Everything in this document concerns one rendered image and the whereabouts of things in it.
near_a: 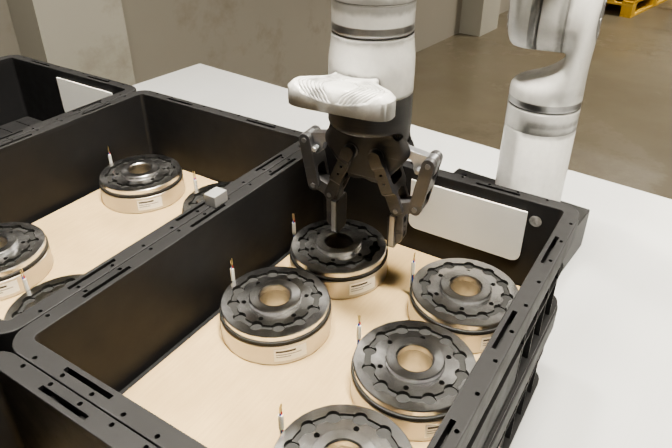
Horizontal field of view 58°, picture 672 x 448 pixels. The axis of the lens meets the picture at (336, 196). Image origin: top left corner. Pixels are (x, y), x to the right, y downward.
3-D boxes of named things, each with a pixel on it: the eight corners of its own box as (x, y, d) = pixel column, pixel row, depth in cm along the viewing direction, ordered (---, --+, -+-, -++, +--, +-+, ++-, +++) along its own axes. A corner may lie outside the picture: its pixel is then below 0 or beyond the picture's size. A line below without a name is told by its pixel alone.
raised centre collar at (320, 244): (328, 227, 67) (328, 222, 66) (369, 238, 65) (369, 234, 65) (307, 250, 63) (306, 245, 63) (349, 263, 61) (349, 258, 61)
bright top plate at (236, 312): (270, 258, 63) (270, 254, 62) (350, 295, 57) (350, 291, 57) (197, 311, 56) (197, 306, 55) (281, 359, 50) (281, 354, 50)
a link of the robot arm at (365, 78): (282, 107, 49) (279, 30, 46) (342, 68, 58) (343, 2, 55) (386, 127, 46) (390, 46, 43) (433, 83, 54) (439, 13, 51)
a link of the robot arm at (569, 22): (613, -31, 73) (584, 103, 82) (532, -36, 76) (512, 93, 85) (610, -16, 66) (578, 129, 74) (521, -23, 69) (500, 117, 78)
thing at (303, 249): (319, 214, 70) (319, 210, 70) (400, 236, 66) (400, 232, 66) (273, 261, 62) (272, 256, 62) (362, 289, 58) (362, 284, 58)
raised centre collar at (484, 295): (450, 268, 60) (450, 263, 60) (498, 284, 58) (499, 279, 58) (430, 295, 57) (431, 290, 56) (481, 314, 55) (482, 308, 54)
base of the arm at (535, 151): (507, 190, 93) (525, 84, 85) (566, 210, 88) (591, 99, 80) (479, 215, 87) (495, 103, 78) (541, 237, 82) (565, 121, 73)
